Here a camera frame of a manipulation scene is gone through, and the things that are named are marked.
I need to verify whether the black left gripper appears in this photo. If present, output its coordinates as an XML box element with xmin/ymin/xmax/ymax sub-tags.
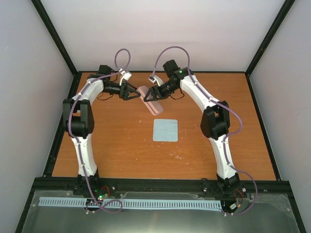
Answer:
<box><xmin>103</xmin><ymin>81</ymin><xmax>140</xmax><ymax>101</ymax></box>

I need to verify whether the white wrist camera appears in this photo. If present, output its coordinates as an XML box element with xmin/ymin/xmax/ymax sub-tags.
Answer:
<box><xmin>120</xmin><ymin>69</ymin><xmax>132</xmax><ymax>86</ymax></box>
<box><xmin>148</xmin><ymin>74</ymin><xmax>163</xmax><ymax>86</ymax></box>

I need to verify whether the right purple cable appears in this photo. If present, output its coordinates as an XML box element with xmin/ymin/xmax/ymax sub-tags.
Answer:
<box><xmin>152</xmin><ymin>46</ymin><xmax>258</xmax><ymax>216</ymax></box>

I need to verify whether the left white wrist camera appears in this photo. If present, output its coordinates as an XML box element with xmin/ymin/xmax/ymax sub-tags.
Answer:
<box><xmin>120</xmin><ymin>69</ymin><xmax>132</xmax><ymax>86</ymax></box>

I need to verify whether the metal base plate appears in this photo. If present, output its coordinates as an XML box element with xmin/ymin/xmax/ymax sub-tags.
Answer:
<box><xmin>22</xmin><ymin>191</ymin><xmax>299</xmax><ymax>233</ymax></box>

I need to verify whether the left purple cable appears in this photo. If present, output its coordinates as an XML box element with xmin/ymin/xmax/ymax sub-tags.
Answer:
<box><xmin>69</xmin><ymin>48</ymin><xmax>132</xmax><ymax>214</ymax></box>

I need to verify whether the purple cable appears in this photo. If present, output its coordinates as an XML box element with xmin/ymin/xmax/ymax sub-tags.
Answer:
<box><xmin>69</xmin><ymin>48</ymin><xmax>132</xmax><ymax>214</ymax></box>
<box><xmin>152</xmin><ymin>46</ymin><xmax>258</xmax><ymax>216</ymax></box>

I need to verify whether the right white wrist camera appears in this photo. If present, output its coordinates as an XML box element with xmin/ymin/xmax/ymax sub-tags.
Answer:
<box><xmin>148</xmin><ymin>74</ymin><xmax>163</xmax><ymax>86</ymax></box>

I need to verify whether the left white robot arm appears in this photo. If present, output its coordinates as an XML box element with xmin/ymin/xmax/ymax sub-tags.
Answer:
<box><xmin>63</xmin><ymin>65</ymin><xmax>140</xmax><ymax>177</ymax></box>

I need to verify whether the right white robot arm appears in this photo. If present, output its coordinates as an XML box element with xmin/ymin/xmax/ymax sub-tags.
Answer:
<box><xmin>143</xmin><ymin>60</ymin><xmax>240</xmax><ymax>196</ymax></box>

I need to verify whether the light blue cleaning cloth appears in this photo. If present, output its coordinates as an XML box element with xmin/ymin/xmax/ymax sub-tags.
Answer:
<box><xmin>153</xmin><ymin>119</ymin><xmax>178</xmax><ymax>142</ymax></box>

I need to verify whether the black aluminium frame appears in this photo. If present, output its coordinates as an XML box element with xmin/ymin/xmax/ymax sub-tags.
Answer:
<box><xmin>16</xmin><ymin>0</ymin><xmax>306</xmax><ymax>233</ymax></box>

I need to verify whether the light blue slotted cable duct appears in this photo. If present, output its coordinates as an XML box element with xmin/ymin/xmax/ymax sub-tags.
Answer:
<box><xmin>38</xmin><ymin>197</ymin><xmax>222</xmax><ymax>211</ymax></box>

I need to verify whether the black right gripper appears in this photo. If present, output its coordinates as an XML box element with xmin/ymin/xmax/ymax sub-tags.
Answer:
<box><xmin>145</xmin><ymin>81</ymin><xmax>177</xmax><ymax>102</ymax></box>

